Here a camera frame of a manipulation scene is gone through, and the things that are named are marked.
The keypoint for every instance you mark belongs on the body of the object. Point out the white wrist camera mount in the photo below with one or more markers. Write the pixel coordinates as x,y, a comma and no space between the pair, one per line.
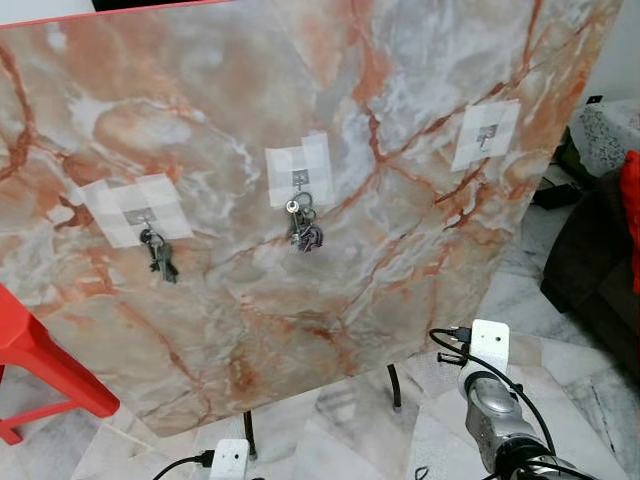
230,462
490,345

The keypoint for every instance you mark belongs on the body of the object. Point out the red pillow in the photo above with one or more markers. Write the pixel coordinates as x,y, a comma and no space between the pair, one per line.
630,200

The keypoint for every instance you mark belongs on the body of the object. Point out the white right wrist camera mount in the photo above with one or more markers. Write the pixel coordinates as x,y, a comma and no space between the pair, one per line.
490,345

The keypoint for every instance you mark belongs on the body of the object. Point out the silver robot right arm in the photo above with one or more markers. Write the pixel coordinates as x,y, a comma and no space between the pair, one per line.
490,410

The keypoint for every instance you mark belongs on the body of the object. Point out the marble pattern board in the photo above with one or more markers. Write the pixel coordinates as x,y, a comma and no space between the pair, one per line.
400,250

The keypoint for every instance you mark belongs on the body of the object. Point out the table with lace cloth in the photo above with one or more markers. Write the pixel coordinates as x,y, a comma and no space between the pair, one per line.
610,135

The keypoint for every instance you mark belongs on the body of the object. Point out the black board stand leg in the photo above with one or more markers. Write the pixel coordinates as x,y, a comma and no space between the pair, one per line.
249,435
395,385

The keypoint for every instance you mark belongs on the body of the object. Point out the metal hook on white patch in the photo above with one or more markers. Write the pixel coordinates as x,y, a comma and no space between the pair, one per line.
500,125
110,210
285,165

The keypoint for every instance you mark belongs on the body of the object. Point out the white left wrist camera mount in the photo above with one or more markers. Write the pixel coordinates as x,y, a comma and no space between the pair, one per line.
230,462

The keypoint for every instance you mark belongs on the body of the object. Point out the black power adapter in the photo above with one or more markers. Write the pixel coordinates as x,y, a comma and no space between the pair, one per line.
552,196

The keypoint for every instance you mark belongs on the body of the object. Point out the key bunch with purple tag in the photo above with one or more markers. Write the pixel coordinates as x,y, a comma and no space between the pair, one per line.
305,238

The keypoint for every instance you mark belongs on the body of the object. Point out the dark key bunch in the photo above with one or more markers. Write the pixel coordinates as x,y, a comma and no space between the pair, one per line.
158,255

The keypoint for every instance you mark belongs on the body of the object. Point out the dark brown sofa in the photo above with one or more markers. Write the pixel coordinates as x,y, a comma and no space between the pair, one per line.
590,270

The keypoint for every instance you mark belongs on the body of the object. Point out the red plastic stool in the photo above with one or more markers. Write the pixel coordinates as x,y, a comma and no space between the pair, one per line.
30,345

